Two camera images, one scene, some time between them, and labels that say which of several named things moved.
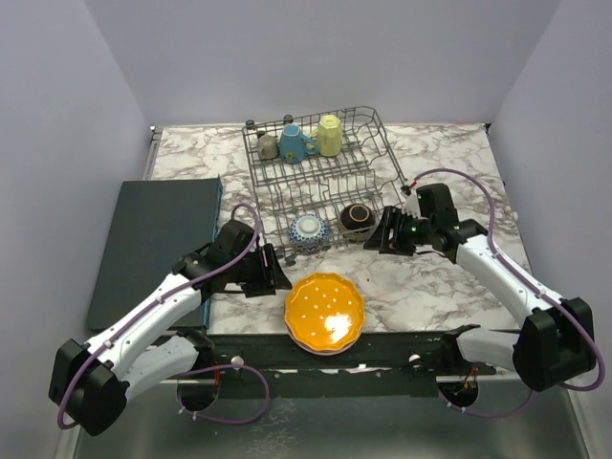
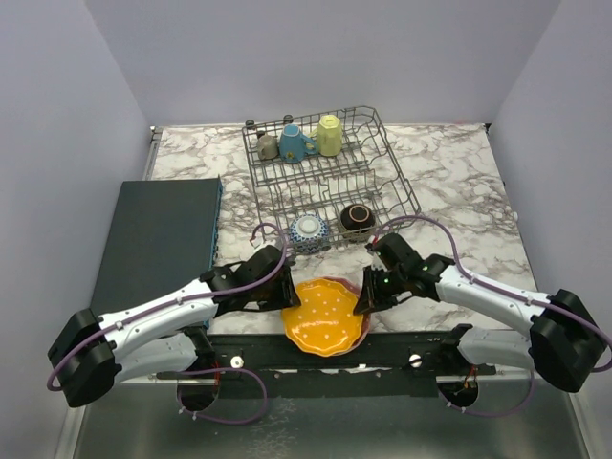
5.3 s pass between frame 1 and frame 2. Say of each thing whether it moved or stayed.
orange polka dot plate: stayed
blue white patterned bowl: stayed
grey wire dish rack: stayed
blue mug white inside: stayed
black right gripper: moved
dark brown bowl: stayed
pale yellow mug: stayed
